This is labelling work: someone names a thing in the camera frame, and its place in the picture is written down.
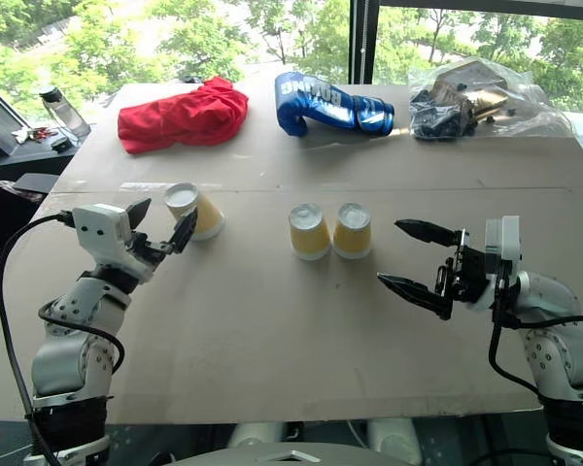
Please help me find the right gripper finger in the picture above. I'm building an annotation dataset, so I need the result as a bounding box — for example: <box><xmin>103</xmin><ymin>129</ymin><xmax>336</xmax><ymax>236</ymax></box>
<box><xmin>376</xmin><ymin>272</ymin><xmax>455</xmax><ymax>322</ymax></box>
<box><xmin>394</xmin><ymin>218</ymin><xmax>468</xmax><ymax>247</ymax></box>

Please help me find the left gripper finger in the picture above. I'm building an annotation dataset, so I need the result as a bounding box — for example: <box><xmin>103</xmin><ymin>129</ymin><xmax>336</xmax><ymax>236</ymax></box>
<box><xmin>126</xmin><ymin>197</ymin><xmax>154</xmax><ymax>230</ymax></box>
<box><xmin>166</xmin><ymin>208</ymin><xmax>199</xmax><ymax>255</ymax></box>

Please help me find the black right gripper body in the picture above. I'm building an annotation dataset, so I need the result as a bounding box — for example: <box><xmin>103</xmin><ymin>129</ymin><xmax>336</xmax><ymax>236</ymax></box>
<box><xmin>435</xmin><ymin>229</ymin><xmax>497</xmax><ymax>313</ymax></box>

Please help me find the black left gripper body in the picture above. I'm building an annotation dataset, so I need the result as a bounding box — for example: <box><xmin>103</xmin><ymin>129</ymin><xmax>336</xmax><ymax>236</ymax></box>
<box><xmin>125</xmin><ymin>231</ymin><xmax>175</xmax><ymax>274</ymax></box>

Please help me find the yellow white paper cup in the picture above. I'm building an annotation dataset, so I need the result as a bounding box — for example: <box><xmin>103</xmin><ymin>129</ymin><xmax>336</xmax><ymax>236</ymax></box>
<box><xmin>332</xmin><ymin>202</ymin><xmax>373</xmax><ymax>260</ymax></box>
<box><xmin>288</xmin><ymin>203</ymin><xmax>332</xmax><ymax>262</ymax></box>
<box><xmin>164</xmin><ymin>182</ymin><xmax>226</xmax><ymax>242</ymax></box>

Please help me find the red crumpled cloth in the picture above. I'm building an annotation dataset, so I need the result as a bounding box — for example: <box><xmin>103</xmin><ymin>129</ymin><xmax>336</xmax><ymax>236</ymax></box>
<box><xmin>117</xmin><ymin>76</ymin><xmax>251</xmax><ymax>156</ymax></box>

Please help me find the dark flat notebook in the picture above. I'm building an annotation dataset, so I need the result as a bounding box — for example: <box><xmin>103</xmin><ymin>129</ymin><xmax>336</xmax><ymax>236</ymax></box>
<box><xmin>13</xmin><ymin>172</ymin><xmax>60</xmax><ymax>196</ymax></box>

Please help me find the clear water bottle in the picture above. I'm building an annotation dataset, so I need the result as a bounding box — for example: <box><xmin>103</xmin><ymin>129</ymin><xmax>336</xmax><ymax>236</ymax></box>
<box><xmin>38</xmin><ymin>85</ymin><xmax>93</xmax><ymax>143</ymax></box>

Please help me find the dark side table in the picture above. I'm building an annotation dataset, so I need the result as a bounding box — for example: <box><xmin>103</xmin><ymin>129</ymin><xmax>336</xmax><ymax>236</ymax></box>
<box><xmin>0</xmin><ymin>121</ymin><xmax>96</xmax><ymax>172</ymax></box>

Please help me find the red white key bundle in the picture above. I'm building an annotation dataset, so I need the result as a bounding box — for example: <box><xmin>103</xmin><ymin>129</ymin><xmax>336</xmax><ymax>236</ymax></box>
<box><xmin>11</xmin><ymin>125</ymin><xmax>60</xmax><ymax>145</ymax></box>

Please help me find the brown cardboard sheet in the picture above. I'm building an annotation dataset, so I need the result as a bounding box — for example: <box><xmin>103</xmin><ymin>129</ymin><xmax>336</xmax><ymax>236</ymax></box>
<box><xmin>51</xmin><ymin>81</ymin><xmax>583</xmax><ymax>194</ymax></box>
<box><xmin>0</xmin><ymin>185</ymin><xmax>583</xmax><ymax>424</ymax></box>

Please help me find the clear plastic bag of parts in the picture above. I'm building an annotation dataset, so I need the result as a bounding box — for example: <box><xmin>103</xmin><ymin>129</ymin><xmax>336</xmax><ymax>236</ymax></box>
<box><xmin>407</xmin><ymin>56</ymin><xmax>575</xmax><ymax>144</ymax></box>

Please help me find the white rounded robot shell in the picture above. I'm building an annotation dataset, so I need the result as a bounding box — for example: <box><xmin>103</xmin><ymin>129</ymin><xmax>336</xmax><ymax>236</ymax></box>
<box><xmin>365</xmin><ymin>417</ymin><xmax>424</xmax><ymax>466</ymax></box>
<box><xmin>226</xmin><ymin>420</ymin><xmax>306</xmax><ymax>451</ymax></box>

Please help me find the blue boxing glove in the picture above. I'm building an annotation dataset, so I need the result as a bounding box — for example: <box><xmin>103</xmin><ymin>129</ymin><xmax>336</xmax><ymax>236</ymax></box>
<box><xmin>273</xmin><ymin>72</ymin><xmax>396</xmax><ymax>139</ymax></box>

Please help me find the grey robot torso plate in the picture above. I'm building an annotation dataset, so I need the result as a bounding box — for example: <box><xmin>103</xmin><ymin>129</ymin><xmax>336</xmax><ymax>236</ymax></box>
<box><xmin>168</xmin><ymin>448</ymin><xmax>415</xmax><ymax>466</ymax></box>

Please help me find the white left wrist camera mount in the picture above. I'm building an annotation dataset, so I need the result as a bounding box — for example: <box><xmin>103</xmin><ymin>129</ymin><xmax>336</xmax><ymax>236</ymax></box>
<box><xmin>71</xmin><ymin>203</ymin><xmax>156</xmax><ymax>283</ymax></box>

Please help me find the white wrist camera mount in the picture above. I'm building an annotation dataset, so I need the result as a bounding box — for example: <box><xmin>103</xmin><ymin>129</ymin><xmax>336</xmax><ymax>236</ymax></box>
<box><xmin>483</xmin><ymin>215</ymin><xmax>524</xmax><ymax>283</ymax></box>
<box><xmin>71</xmin><ymin>203</ymin><xmax>156</xmax><ymax>283</ymax></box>

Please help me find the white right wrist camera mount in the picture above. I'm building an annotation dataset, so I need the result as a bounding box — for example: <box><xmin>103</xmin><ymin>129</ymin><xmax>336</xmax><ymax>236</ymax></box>
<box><xmin>483</xmin><ymin>215</ymin><xmax>524</xmax><ymax>283</ymax></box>

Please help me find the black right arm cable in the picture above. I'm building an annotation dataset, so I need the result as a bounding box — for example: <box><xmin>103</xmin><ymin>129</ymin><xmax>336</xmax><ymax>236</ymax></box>
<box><xmin>487</xmin><ymin>276</ymin><xmax>583</xmax><ymax>395</ymax></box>

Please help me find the dark window frame post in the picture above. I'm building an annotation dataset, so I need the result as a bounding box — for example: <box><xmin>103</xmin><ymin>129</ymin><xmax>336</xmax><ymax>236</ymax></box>
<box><xmin>349</xmin><ymin>0</ymin><xmax>381</xmax><ymax>86</ymax></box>

